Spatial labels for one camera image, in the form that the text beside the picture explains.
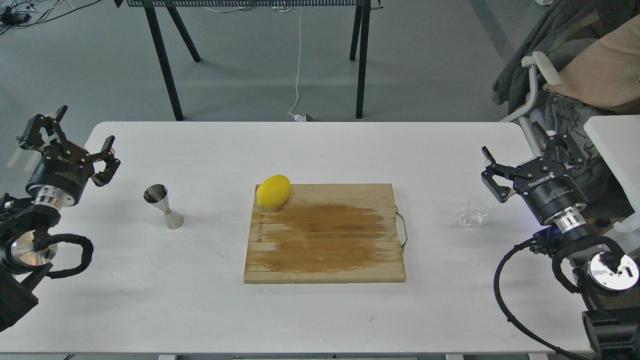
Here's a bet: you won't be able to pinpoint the tan cushion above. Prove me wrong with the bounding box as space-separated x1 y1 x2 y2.
542 15 640 115

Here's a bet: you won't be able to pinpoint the yellow lemon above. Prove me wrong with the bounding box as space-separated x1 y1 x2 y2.
256 174 291 211

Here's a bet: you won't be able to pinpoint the steel double jigger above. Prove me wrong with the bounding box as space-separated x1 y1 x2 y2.
142 184 185 230

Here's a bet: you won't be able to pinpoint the small clear glass cup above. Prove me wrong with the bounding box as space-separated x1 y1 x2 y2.
460 196 492 229

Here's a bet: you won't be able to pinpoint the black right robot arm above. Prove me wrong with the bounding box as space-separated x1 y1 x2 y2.
481 134 640 360

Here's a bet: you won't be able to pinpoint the black floor cables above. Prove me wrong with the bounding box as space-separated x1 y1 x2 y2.
0 0 103 35

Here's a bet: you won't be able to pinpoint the white office chair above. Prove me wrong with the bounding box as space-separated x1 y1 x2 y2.
500 51 563 157

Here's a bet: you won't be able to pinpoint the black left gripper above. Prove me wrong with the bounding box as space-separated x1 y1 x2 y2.
17 105 122 208

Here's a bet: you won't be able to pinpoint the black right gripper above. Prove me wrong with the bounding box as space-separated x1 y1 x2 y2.
481 121 590 226

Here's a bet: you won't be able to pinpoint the black metal table frame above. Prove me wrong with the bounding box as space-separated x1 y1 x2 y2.
114 0 383 121

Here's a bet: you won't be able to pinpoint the white side table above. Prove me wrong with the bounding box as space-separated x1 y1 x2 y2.
583 115 640 212

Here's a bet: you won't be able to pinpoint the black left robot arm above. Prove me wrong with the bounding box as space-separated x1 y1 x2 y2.
0 105 121 330

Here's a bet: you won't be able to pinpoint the grey jacket on chair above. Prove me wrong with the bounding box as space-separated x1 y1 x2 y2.
491 0 639 112

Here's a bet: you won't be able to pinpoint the white power cable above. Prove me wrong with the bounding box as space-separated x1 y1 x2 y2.
287 7 314 123

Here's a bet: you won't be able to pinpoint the wooden cutting board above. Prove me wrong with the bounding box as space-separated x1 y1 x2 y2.
243 183 406 284

